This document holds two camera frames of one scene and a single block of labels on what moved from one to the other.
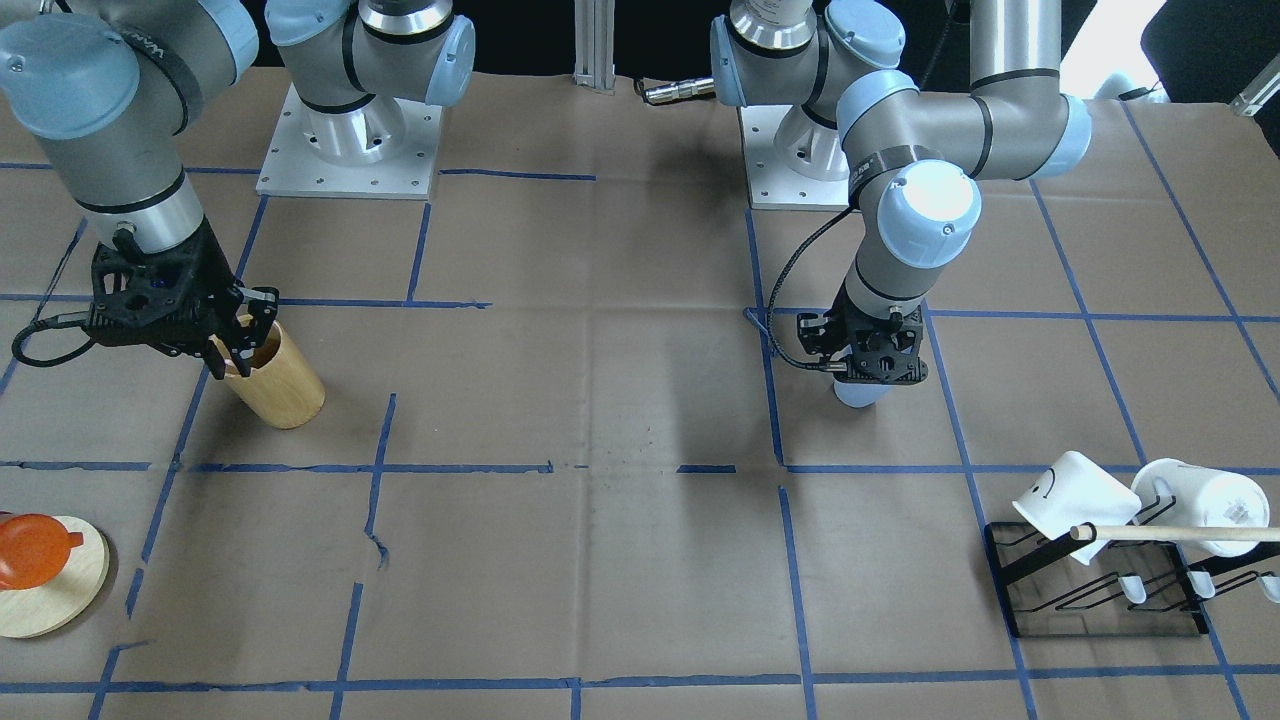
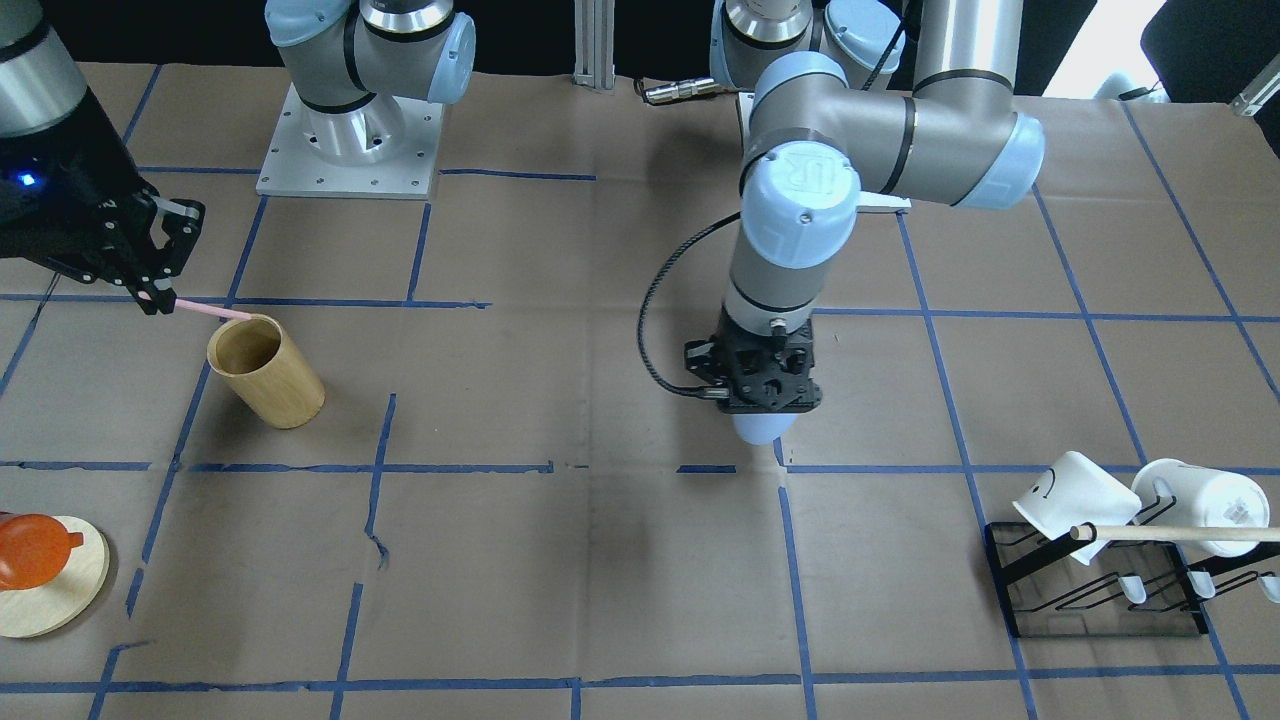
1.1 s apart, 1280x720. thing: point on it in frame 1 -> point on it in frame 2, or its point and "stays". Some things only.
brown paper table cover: (570, 467) stays
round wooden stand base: (45, 609) stays
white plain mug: (1203, 496) stays
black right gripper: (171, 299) -> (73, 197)
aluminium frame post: (594, 22) stays
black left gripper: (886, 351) -> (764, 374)
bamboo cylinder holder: (281, 390) stays
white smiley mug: (1072, 491) stays
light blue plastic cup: (861, 395) -> (762, 428)
